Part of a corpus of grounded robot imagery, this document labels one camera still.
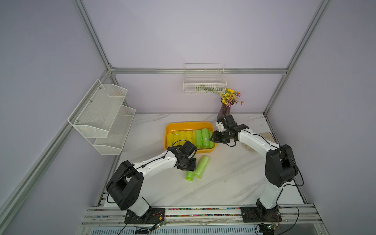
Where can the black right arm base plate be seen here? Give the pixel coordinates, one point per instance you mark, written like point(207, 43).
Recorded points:
point(259, 215)

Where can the white mesh shelf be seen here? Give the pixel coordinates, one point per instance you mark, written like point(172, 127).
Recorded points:
point(95, 115)
point(113, 144)

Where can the purple glass vase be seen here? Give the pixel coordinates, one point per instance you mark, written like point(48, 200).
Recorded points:
point(224, 111)

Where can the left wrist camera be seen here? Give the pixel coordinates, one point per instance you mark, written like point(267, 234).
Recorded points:
point(188, 148)

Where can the yellow plastic storage box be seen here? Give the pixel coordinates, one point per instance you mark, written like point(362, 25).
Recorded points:
point(186, 126)

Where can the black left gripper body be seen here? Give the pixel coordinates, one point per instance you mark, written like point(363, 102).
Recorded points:
point(188, 165)

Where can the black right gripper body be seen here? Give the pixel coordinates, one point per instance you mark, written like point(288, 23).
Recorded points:
point(222, 137)

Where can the white mesh upper shelf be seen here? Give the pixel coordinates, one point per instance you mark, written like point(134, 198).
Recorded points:
point(95, 115)

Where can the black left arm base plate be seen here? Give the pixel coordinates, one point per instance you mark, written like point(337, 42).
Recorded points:
point(152, 216)

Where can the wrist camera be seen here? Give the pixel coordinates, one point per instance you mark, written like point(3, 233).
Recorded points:
point(226, 123)
point(188, 148)

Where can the aluminium rail frame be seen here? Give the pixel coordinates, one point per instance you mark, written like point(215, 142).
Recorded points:
point(205, 220)

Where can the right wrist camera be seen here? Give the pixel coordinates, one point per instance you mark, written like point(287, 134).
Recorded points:
point(226, 123)

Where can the green trash bag roll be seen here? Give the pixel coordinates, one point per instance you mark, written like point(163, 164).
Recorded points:
point(203, 164)
point(212, 144)
point(198, 140)
point(206, 137)
point(190, 175)

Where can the white mesh lower shelf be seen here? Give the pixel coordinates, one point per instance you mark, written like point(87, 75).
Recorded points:
point(113, 144)

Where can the white wire wall basket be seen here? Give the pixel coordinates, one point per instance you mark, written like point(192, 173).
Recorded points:
point(204, 78)

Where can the yellow and purple flowers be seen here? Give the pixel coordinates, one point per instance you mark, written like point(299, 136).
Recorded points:
point(231, 97)

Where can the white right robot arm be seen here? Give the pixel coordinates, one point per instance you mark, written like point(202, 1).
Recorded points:
point(280, 167)

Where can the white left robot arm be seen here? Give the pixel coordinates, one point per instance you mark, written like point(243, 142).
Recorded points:
point(124, 187)

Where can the yellow trash bag roll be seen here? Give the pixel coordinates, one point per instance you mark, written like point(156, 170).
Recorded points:
point(182, 136)
point(169, 139)
point(176, 138)
point(189, 136)

